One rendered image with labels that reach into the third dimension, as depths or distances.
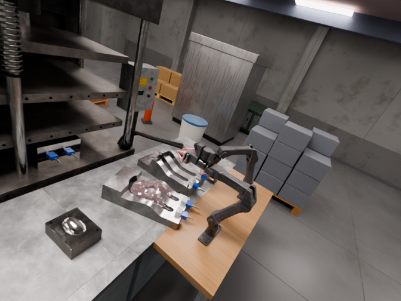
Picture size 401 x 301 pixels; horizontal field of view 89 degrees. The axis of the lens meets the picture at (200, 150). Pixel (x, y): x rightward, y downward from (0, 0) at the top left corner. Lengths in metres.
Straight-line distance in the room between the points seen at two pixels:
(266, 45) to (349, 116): 3.37
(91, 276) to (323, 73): 7.17
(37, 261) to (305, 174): 3.00
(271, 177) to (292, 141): 0.63
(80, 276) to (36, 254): 0.22
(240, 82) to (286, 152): 1.70
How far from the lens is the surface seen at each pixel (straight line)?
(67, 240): 1.15
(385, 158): 7.74
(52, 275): 1.15
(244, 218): 1.62
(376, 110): 7.48
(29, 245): 1.25
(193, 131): 3.61
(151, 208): 1.27
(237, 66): 4.21
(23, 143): 1.47
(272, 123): 3.54
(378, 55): 7.49
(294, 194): 3.43
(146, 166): 1.67
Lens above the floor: 1.78
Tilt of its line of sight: 26 degrees down
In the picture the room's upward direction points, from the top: 20 degrees clockwise
